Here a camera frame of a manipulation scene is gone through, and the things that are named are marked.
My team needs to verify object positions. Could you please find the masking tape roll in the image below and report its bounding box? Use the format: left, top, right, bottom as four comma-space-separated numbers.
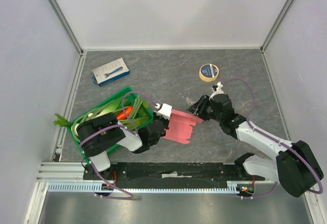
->
199, 63, 219, 82

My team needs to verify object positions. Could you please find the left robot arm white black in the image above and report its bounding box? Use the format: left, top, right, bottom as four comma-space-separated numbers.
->
76, 112, 170, 180

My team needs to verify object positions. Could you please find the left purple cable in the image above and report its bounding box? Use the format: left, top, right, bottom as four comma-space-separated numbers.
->
79, 90, 160, 199

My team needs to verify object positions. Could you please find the grey slotted cable duct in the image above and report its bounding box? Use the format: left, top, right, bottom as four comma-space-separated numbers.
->
47, 182, 244, 194

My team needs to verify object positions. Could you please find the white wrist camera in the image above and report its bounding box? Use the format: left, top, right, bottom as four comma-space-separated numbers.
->
211, 82, 224, 97
154, 103, 172, 120

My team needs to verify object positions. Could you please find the green bean bundle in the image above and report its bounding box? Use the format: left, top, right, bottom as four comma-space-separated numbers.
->
121, 96, 148, 131

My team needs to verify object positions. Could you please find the small clear plastic bag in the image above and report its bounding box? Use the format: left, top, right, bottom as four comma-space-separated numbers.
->
186, 97, 196, 106

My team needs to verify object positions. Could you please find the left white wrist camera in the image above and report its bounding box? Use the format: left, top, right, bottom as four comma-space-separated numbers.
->
154, 103, 172, 120

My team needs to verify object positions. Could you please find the pink paper box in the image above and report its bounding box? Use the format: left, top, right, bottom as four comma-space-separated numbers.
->
163, 109, 197, 144

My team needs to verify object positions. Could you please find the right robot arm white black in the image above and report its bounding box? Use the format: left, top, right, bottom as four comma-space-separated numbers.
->
188, 94, 324, 197

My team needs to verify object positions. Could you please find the green plastic basket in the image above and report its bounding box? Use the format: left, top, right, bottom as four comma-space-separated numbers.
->
67, 86, 153, 161

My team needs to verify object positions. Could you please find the orange toy carrot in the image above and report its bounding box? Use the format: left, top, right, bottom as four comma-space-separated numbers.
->
116, 106, 133, 120

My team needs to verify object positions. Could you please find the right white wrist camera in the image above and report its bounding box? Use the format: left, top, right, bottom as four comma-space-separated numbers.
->
211, 82, 224, 97

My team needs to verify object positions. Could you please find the blue white razor box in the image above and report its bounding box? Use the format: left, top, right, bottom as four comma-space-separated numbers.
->
92, 58, 130, 86

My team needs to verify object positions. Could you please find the green leafy toy vegetable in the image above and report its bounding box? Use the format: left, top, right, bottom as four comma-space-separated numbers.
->
53, 113, 73, 128

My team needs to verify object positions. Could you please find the green toy leek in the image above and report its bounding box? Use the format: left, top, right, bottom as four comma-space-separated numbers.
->
71, 96, 122, 142

